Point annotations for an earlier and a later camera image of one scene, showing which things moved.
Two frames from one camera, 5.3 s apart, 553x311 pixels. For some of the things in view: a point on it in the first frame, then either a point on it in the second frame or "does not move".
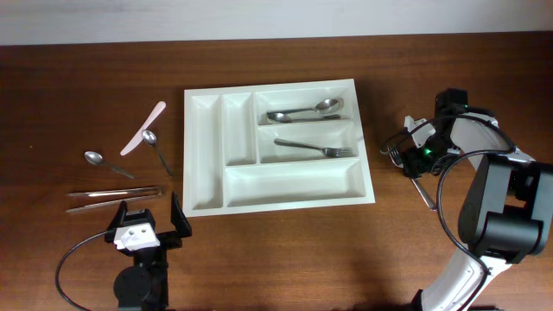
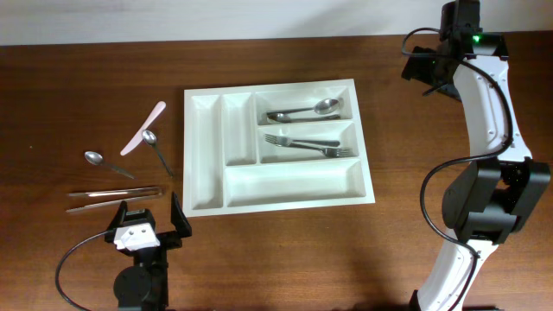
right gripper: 415,163 → 416,67
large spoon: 325,106 does not move
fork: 397,157 → 289,142
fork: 333,152 does not move
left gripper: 173,239 does not move
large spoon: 282,117 does not move
